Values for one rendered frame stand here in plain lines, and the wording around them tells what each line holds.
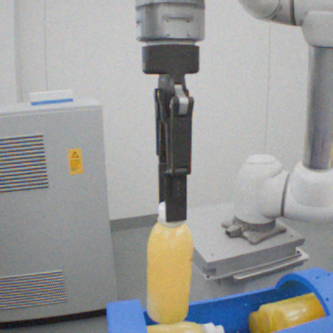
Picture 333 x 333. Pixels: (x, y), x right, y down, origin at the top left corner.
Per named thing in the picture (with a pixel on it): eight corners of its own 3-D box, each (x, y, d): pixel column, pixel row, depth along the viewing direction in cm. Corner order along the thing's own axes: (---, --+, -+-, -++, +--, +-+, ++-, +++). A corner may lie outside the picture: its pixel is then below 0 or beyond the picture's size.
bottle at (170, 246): (140, 318, 52) (139, 219, 47) (157, 295, 58) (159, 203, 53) (179, 330, 49) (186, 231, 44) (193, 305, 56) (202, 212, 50)
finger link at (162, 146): (155, 89, 43) (153, 87, 44) (154, 165, 48) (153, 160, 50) (185, 89, 44) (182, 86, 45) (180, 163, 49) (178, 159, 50)
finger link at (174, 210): (186, 171, 45) (186, 172, 44) (186, 218, 47) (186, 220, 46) (163, 173, 44) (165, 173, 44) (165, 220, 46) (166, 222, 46)
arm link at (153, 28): (140, -7, 34) (140, 43, 36) (215, -4, 36) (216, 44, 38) (131, 7, 43) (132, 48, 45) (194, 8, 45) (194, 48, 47)
